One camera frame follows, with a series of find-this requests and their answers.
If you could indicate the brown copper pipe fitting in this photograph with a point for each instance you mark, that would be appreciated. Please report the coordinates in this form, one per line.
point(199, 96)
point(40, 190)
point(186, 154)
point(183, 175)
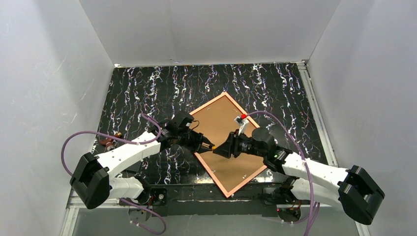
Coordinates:
point(110, 144)

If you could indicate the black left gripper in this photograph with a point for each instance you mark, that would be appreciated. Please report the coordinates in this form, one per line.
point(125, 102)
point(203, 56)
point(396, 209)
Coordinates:
point(200, 142)

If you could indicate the aluminium right side rail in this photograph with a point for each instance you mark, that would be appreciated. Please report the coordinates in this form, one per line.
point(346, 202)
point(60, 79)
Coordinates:
point(307, 82)

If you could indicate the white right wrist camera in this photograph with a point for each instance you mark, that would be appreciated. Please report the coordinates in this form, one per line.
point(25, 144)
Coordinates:
point(242, 122)

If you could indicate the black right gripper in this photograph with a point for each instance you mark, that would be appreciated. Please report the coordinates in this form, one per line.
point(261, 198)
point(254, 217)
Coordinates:
point(232, 145)

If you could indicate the aluminium front rail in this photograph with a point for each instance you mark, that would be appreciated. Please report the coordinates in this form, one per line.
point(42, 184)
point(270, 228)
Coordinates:
point(228, 208)

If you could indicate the aluminium rail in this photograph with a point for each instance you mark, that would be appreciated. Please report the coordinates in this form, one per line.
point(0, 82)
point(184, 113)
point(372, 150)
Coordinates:
point(228, 208)
point(307, 82)

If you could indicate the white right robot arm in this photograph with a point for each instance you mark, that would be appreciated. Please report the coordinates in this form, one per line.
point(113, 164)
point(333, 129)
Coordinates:
point(352, 190)

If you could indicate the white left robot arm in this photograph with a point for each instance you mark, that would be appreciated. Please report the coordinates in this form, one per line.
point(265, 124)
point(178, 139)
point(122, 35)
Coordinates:
point(95, 179)

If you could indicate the red picture frame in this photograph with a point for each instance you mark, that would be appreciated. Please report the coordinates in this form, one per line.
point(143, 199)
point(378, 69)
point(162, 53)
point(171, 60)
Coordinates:
point(215, 119)

